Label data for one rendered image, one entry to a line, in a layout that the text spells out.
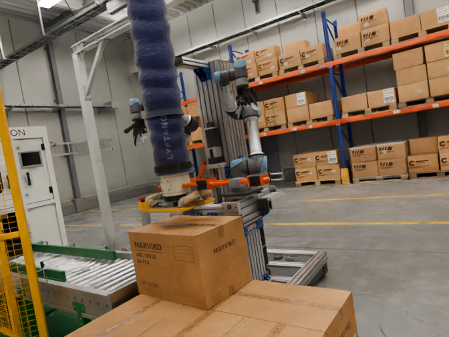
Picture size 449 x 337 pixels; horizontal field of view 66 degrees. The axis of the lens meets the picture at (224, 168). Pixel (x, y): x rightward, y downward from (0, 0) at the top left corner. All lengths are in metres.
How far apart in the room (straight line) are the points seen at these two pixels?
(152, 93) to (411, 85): 7.28
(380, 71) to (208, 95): 7.81
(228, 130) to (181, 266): 1.15
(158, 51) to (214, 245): 1.12
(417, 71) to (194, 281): 7.57
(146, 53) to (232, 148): 1.00
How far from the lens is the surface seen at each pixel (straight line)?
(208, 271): 1.88
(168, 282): 2.08
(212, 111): 2.72
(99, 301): 2.42
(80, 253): 3.62
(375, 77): 10.17
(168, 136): 2.01
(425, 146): 9.21
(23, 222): 2.82
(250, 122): 2.51
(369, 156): 8.82
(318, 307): 1.82
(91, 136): 5.60
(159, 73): 2.05
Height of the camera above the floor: 1.37
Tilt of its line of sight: 3 degrees down
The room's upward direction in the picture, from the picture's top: 9 degrees counter-clockwise
